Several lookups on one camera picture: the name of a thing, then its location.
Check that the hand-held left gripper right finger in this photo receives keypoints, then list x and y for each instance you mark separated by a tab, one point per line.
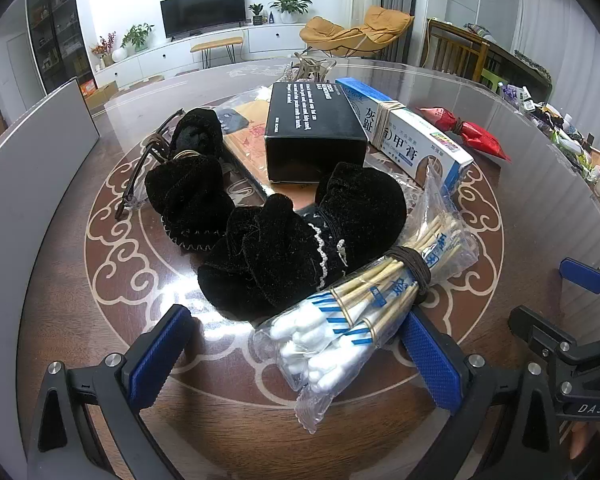
430	360

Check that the red flowers in vase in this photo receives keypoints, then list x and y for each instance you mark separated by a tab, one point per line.
105	47

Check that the red plastic packet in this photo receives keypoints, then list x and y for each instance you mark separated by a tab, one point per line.
475	135

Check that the white television cabinet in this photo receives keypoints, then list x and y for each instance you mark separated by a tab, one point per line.
170	57

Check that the white panel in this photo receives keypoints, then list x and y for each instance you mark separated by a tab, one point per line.
35	180

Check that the wooden bench with black legs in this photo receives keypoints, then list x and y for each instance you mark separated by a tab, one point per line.
217	46

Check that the small green potted plant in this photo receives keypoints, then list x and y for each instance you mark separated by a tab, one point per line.
256	12

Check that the white round vase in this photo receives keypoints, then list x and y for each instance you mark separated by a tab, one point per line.
119	54

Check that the black television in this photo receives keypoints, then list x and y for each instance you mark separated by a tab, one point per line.
202	10

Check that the small black velvet pouch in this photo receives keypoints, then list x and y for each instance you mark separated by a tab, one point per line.
190	190

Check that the wooden chair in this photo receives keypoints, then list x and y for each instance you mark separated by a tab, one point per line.
455	52

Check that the bushy green potted plant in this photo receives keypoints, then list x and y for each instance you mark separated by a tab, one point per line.
137	35

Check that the cotton swab packet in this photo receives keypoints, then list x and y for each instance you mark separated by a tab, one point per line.
340	330

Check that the orange lounge chair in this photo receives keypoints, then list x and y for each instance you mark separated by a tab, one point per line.
360	30

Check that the black glass display cabinet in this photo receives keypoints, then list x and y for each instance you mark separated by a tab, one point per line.
62	25

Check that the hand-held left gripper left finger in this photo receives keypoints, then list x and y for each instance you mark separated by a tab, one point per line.
157	360

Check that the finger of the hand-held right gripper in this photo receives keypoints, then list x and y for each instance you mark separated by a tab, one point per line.
585	275
535	325

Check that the orange printed box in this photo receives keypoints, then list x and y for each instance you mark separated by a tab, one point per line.
87	90

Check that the clutter of bottles and packets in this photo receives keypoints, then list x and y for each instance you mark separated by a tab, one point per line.
570	130

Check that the clear bag with brown notebook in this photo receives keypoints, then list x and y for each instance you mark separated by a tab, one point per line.
247	135

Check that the blue and white medicine box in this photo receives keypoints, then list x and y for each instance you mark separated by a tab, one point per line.
410	135

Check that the large green potted plant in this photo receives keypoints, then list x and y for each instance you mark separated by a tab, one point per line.
290	6

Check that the large black velvet pouch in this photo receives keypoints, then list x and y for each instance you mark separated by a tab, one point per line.
270	260

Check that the brown cardboard box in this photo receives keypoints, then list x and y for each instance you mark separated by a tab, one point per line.
105	92

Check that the black cardboard box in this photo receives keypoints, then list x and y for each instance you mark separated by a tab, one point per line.
310	120

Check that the dark wooden sideboard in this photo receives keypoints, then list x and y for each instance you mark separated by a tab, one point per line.
520	65

